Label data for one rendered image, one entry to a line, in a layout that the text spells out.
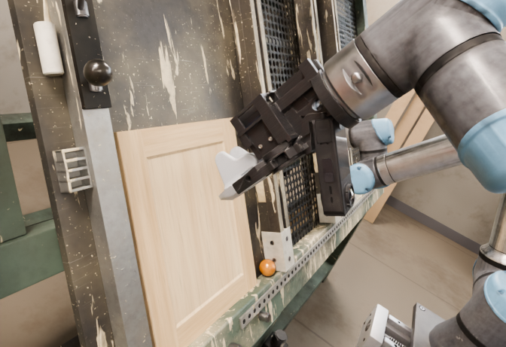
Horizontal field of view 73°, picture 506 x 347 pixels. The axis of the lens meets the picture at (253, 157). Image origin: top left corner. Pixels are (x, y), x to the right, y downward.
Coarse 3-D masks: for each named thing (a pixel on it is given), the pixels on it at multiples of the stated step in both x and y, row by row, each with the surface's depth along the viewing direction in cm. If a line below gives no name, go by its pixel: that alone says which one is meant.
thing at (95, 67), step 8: (88, 64) 46; (96, 64) 46; (104, 64) 47; (88, 72) 46; (96, 72) 46; (104, 72) 47; (112, 72) 48; (88, 80) 47; (96, 80) 47; (104, 80) 47; (96, 88) 56
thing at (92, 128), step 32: (64, 32) 55; (64, 64) 56; (96, 128) 58; (96, 160) 58; (96, 192) 58; (96, 224) 59; (128, 224) 62; (128, 256) 62; (128, 288) 62; (128, 320) 61
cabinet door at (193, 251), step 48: (144, 144) 69; (192, 144) 80; (144, 192) 68; (192, 192) 80; (144, 240) 67; (192, 240) 79; (240, 240) 94; (144, 288) 67; (192, 288) 78; (240, 288) 93; (192, 336) 77
